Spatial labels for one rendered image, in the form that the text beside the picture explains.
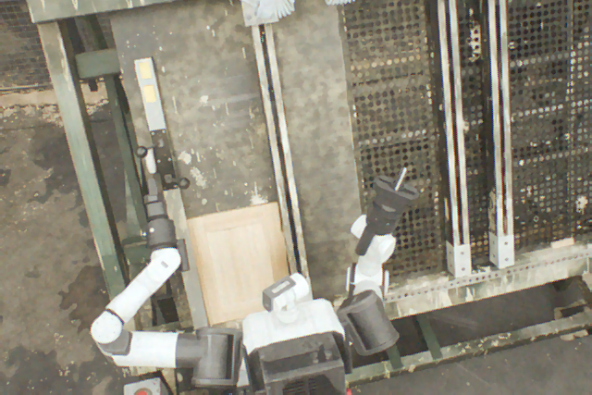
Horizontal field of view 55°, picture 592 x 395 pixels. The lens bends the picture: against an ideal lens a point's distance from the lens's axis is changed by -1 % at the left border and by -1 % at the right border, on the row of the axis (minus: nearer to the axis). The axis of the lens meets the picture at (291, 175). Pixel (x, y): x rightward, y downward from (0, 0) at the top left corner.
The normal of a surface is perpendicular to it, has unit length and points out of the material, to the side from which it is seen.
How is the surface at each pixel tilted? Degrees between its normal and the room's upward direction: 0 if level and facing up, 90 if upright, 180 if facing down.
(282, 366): 23
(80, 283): 0
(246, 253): 57
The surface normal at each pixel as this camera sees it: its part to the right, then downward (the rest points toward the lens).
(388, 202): -0.33, 0.58
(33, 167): -0.03, -0.65
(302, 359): -0.11, -0.88
